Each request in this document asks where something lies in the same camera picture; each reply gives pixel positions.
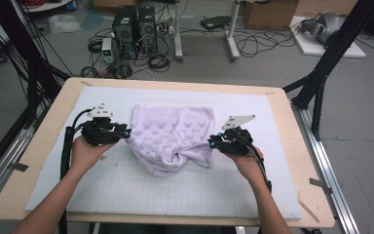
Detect grey headset device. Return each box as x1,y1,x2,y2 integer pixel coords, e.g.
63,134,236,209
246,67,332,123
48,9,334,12
299,12,347,45

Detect white desk leg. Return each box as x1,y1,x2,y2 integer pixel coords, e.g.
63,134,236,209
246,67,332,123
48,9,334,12
173,0,185,62
225,0,242,61

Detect aluminium rail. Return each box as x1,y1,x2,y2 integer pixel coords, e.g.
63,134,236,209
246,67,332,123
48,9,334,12
0,106,48,214
290,99,361,234

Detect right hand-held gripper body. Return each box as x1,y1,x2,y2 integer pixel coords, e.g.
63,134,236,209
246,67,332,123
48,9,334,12
218,114,256,156

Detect loose black floor cables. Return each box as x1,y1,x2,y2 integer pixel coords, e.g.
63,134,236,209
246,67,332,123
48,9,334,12
233,28,299,59

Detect thin wooden strip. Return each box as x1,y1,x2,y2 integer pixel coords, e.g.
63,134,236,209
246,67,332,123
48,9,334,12
296,198,321,224

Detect brown cardboard box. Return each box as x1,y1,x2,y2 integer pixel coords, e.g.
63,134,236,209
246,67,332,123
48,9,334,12
243,0,300,31

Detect white grid foam mat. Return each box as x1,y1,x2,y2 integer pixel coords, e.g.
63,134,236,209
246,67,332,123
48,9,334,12
23,86,304,220

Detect person's left hand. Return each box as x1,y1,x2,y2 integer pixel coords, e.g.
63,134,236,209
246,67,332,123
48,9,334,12
70,135,116,175

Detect small white power supply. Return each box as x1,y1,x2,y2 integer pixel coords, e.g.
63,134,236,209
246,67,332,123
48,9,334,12
101,37,115,64

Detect pale purple printed towel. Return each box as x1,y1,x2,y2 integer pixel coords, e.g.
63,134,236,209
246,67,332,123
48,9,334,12
125,104,216,178

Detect slim black computer tower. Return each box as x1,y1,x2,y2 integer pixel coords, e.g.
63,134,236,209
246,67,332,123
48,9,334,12
138,6,159,55

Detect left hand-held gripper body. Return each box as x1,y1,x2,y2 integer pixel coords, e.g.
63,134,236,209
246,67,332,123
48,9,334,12
81,102,125,146

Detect white floor board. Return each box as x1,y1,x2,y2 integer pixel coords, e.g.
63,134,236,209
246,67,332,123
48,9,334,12
288,16,367,59

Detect coiled black cable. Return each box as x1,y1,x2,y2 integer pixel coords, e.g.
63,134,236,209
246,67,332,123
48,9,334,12
147,53,171,73

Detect flat black device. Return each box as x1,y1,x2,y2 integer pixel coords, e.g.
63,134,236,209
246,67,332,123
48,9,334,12
200,15,232,31

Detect clear plastic bag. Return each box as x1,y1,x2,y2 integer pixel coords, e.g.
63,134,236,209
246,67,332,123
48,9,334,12
48,14,83,35

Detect large black computer tower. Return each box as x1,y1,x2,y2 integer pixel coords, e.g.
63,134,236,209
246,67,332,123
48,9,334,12
111,5,139,60

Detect black metal frame stand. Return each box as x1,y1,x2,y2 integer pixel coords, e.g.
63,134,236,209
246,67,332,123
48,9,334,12
281,0,374,141
0,0,73,130

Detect person's right hand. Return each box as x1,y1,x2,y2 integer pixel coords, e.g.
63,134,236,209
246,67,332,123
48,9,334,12
228,146,265,186

